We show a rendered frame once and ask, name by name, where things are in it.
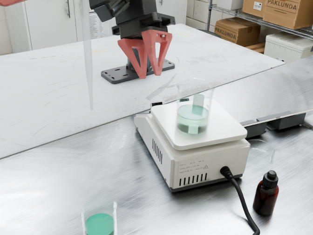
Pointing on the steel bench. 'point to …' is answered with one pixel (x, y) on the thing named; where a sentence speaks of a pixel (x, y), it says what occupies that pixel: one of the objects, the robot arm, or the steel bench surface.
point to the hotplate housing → (192, 158)
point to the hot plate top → (218, 118)
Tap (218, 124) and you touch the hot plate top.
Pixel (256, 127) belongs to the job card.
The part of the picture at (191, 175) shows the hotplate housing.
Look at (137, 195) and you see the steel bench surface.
